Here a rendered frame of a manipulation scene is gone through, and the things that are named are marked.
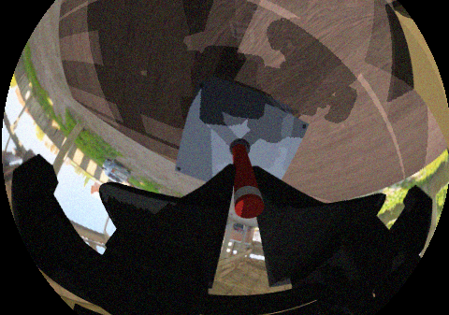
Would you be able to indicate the dark red peg with white band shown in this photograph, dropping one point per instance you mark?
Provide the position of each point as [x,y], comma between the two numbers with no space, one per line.
[247,201]

